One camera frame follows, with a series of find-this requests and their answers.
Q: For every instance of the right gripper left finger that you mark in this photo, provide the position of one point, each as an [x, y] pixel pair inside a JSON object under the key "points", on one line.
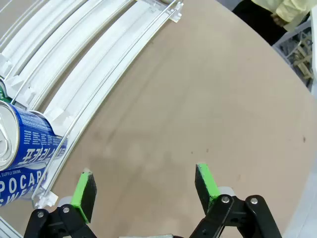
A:
{"points": [[84, 198]]}

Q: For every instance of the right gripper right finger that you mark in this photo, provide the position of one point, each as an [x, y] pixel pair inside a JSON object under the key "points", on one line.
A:
{"points": [[206, 188]]}

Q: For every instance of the blue Pocari Sweat can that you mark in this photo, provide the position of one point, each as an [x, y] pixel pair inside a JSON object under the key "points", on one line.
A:
{"points": [[19, 184], [37, 134]]}

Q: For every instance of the person's left forearm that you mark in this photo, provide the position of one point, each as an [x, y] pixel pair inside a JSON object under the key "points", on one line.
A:
{"points": [[292, 12]]}

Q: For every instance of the person in yellow shirt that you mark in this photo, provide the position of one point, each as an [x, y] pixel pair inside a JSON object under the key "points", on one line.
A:
{"points": [[255, 22]]}

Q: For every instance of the person's left hand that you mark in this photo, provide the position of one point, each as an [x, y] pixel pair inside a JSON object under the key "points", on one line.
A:
{"points": [[278, 20]]}

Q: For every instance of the white can dispenser rack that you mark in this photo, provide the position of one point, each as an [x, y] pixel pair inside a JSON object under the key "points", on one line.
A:
{"points": [[104, 74]]}

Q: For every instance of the green Chilsung cider can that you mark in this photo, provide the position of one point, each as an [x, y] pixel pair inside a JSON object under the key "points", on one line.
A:
{"points": [[3, 93]]}

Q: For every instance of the clear crate with wooden parts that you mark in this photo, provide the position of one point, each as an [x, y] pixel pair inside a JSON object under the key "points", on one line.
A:
{"points": [[299, 57]]}

